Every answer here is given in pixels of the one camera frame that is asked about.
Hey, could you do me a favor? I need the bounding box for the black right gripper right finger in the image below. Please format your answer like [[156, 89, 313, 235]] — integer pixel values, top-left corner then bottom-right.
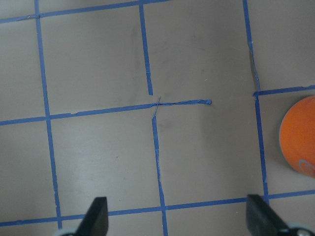
[[246, 194, 290, 236]]

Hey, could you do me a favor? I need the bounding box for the orange cylindrical can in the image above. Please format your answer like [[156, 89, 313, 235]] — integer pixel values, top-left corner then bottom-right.
[[279, 95, 315, 178]]

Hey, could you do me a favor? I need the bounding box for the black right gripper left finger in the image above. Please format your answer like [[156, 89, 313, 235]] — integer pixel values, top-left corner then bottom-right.
[[74, 197, 109, 236]]

